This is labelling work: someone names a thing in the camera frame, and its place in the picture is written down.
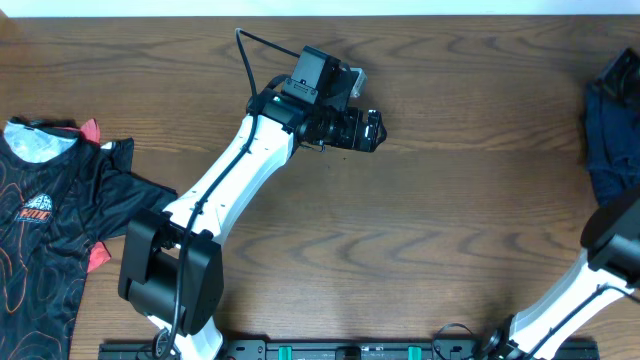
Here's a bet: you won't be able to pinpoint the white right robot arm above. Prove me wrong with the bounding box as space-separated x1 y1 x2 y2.
479 48 639 359

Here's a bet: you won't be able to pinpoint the folded navy blue garment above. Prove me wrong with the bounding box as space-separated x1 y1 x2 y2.
590 170 639 206

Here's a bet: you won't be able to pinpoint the dark blue denim shorts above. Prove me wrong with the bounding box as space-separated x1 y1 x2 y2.
582 74 640 184

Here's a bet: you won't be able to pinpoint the black orange patterned t-shirt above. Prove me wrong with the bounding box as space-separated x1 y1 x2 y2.
1 117 177 359

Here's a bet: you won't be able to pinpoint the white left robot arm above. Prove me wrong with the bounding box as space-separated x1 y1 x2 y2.
118 46 387 359

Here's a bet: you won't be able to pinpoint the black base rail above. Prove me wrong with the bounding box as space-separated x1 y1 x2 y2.
97 333 601 360

